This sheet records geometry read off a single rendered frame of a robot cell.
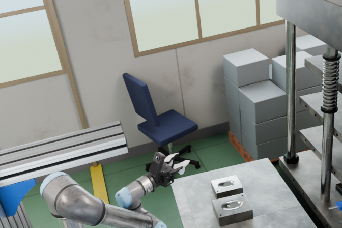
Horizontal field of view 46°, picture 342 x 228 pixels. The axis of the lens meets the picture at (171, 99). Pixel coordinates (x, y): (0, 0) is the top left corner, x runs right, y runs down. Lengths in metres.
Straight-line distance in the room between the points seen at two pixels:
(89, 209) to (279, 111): 2.64
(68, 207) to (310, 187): 1.70
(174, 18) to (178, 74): 0.60
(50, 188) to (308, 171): 1.82
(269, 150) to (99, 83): 1.77
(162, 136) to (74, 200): 2.49
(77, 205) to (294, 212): 1.45
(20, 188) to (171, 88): 3.35
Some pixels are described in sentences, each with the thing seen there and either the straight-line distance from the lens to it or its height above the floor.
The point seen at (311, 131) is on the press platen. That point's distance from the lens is 2.76.
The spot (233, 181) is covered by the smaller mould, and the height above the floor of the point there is 0.86.
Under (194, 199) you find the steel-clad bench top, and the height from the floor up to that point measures 0.80.
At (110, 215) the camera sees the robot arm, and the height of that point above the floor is 1.55.
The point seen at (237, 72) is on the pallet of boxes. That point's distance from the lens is 3.82.
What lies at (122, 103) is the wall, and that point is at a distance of 4.20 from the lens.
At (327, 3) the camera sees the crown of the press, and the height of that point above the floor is 2.00.
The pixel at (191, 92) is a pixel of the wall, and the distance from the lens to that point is 4.34.
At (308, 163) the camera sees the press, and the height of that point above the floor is 0.79.
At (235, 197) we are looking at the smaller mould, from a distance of 2.50.
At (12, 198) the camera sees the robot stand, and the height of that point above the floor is 1.94.
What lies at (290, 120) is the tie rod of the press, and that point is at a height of 1.12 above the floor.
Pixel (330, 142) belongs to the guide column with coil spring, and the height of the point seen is 1.20.
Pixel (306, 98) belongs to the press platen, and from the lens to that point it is 2.61.
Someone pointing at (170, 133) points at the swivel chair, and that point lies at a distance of 3.85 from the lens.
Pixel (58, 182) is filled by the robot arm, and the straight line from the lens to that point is 1.49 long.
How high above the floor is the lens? 2.53
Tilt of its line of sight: 27 degrees down
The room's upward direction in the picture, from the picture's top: 9 degrees counter-clockwise
